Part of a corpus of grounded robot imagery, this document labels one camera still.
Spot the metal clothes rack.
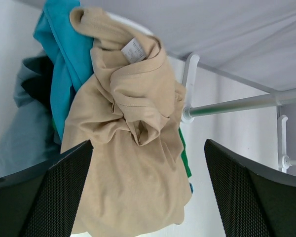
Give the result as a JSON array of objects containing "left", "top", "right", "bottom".
[{"left": 181, "top": 53, "right": 296, "bottom": 173}]

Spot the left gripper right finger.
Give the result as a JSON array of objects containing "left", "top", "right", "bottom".
[{"left": 204, "top": 139, "right": 296, "bottom": 237}]

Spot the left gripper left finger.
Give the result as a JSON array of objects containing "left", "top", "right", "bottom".
[{"left": 0, "top": 141, "right": 93, "bottom": 237}]

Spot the white plastic laundry basket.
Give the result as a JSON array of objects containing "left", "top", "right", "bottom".
[{"left": 107, "top": 12, "right": 153, "bottom": 36}]

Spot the black t shirt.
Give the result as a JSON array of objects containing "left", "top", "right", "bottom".
[{"left": 21, "top": 56, "right": 55, "bottom": 142}]

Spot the beige t shirt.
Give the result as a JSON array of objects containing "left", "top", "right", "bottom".
[{"left": 61, "top": 7, "right": 192, "bottom": 237}]

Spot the green t shirt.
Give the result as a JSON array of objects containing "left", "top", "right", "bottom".
[{"left": 53, "top": 118, "right": 193, "bottom": 179}]

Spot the teal t shirt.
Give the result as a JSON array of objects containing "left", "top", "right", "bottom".
[{"left": 34, "top": 0, "right": 93, "bottom": 138}]

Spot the grey-blue t shirt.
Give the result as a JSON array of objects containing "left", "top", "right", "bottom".
[{"left": 0, "top": 55, "right": 60, "bottom": 177}]

